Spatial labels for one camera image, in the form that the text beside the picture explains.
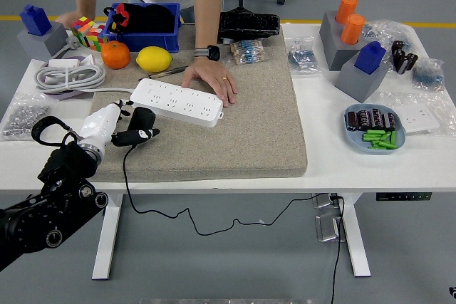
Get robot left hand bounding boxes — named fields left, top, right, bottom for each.
left=78, top=99, right=161, bottom=152

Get person's left hand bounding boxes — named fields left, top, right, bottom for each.
left=181, top=58, right=239, bottom=108

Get person's right hand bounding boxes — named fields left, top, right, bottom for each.
left=55, top=10, right=95, bottom=30

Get white power strip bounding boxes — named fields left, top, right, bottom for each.
left=129, top=78, right=225, bottom=129

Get black plug adapter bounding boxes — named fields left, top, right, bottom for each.
left=127, top=106, right=157, bottom=134

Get colourful puzzle cube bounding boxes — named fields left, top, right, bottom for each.
left=87, top=24, right=110, bottom=52
left=70, top=15, right=96, bottom=48

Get black wrist watch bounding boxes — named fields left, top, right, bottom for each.
left=194, top=44, right=222, bottom=62

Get grey block holder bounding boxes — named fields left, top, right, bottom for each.
left=334, top=53, right=391, bottom=104
left=16, top=21, right=71, bottom=62

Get blue house-shaped block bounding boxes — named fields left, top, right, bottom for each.
left=19, top=4, right=53, bottom=37
left=354, top=41, right=388, bottom=75

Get black pen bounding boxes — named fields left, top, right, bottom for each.
left=138, top=65, right=190, bottom=83

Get clear bag of taped resistors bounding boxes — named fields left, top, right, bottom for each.
left=222, top=38, right=267, bottom=66

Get white and purple flat box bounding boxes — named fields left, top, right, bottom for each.
left=44, top=53, right=95, bottom=100

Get yellow lemon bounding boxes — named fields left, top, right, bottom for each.
left=135, top=46, right=175, bottom=73

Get orange fruit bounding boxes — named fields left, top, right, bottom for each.
left=100, top=40, right=132, bottom=70

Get grey-brown mat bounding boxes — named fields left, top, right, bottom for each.
left=76, top=22, right=309, bottom=183

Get blue plastic bin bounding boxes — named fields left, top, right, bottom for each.
left=103, top=1, right=182, bottom=53

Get black glossy tray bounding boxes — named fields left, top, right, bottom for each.
left=217, top=11, right=281, bottom=40

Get clear bag of metal nuts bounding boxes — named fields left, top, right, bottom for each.
left=0, top=93, right=51, bottom=142

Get black cloth bag red trim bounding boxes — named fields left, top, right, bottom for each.
left=103, top=2, right=176, bottom=34

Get clear bag of blue parts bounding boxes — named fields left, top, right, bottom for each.
left=286, top=36, right=321, bottom=75

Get white table leg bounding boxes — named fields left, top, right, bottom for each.
left=334, top=193, right=372, bottom=278
left=91, top=193, right=124, bottom=281

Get black table control panel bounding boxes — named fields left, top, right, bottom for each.
left=375, top=192, right=433, bottom=201

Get grey holder with two holes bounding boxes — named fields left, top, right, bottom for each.
left=319, top=11, right=371, bottom=72

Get silver metal pedal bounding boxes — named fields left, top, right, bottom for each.
left=315, top=211, right=346, bottom=243
left=312, top=193, right=339, bottom=209

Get orange cylinder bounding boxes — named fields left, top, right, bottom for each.
left=341, top=14, right=367, bottom=47
left=335, top=0, right=360, bottom=24

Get light blue plate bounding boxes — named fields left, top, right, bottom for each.
left=343, top=103, right=407, bottom=155

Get clear plastic socket bag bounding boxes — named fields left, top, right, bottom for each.
left=379, top=90, right=456, bottom=138

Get crumpled clear bag blue parts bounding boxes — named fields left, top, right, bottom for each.
left=363, top=19, right=416, bottom=52

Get bag of dark capacitors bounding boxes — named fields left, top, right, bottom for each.
left=390, top=39, right=420, bottom=75

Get clear bag of blue resistors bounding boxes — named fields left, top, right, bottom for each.
left=411, top=57, right=446, bottom=92

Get black plug cord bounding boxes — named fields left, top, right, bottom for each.
left=122, top=143, right=339, bottom=236

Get black hanging cable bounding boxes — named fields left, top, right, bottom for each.
left=329, top=193, right=346, bottom=304

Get white wall socket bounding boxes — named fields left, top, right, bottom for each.
left=400, top=104, right=441, bottom=135

